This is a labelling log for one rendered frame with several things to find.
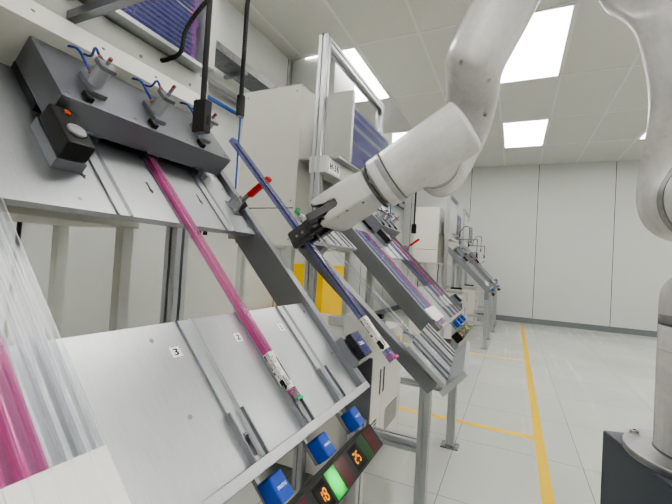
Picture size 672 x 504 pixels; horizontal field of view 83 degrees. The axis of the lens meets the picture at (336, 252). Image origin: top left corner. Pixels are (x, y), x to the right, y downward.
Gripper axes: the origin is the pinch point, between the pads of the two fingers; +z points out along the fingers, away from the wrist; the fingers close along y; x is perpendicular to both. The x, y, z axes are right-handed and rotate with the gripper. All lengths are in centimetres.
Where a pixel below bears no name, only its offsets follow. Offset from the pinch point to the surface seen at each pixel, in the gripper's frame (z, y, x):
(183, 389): 9.0, 26.6, 16.7
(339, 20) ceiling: -16, -229, -229
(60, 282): 77, -7, -32
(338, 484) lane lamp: 6.7, 10.5, 35.6
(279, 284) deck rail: 13.2, -8.0, 2.7
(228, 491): 4.9, 29.4, 27.4
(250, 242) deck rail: 15.4, -8.0, -8.6
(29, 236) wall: 157, -50, -100
